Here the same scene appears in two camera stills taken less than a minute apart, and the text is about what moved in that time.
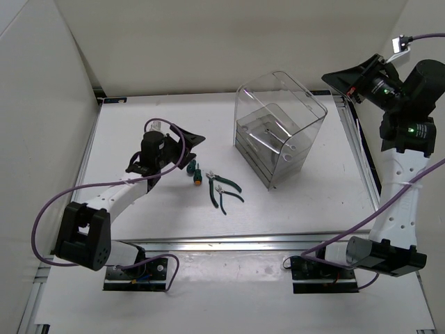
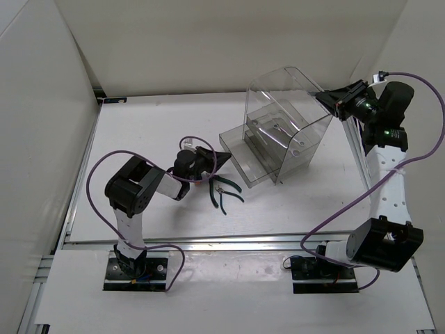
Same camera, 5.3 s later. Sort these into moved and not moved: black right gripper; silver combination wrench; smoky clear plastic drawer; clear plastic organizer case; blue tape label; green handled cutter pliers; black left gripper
Moved: clear plastic organizer case; silver combination wrench; black right gripper; smoky clear plastic drawer; black left gripper
Not moved: blue tape label; green handled cutter pliers
